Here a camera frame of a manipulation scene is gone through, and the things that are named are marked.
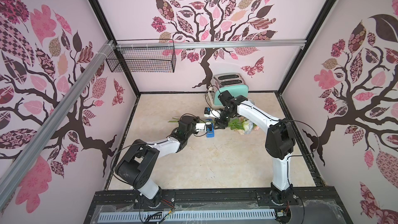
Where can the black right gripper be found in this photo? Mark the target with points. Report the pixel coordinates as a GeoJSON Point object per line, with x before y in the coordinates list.
{"type": "Point", "coordinates": [222, 122]}

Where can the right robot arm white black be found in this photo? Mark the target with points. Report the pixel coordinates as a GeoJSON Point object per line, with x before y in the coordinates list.
{"type": "Point", "coordinates": [279, 140]}

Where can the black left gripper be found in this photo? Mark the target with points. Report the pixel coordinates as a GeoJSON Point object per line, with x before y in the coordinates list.
{"type": "Point", "coordinates": [196, 120]}

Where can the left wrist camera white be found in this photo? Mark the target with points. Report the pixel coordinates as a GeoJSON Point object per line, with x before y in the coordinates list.
{"type": "Point", "coordinates": [201, 126]}

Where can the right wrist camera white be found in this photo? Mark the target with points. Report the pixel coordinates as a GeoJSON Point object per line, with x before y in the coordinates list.
{"type": "Point", "coordinates": [210, 113]}

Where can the mint green toaster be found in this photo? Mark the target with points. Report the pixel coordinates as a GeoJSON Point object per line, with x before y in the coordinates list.
{"type": "Point", "coordinates": [232, 82]}

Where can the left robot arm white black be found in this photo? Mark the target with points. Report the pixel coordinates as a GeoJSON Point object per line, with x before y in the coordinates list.
{"type": "Point", "coordinates": [137, 164]}

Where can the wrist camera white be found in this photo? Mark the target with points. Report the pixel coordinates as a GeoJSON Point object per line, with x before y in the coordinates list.
{"type": "Point", "coordinates": [210, 113]}
{"type": "Point", "coordinates": [201, 126]}

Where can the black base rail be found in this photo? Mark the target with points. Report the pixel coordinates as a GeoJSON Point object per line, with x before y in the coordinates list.
{"type": "Point", "coordinates": [307, 205]}

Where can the artificial flower bouquet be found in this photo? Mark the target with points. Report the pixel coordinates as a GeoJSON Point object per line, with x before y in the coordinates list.
{"type": "Point", "coordinates": [242, 125]}

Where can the white slotted cable duct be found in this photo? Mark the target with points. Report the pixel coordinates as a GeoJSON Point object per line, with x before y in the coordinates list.
{"type": "Point", "coordinates": [160, 217]}

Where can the black wire basket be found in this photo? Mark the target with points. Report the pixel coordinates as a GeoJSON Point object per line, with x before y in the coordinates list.
{"type": "Point", "coordinates": [143, 56]}

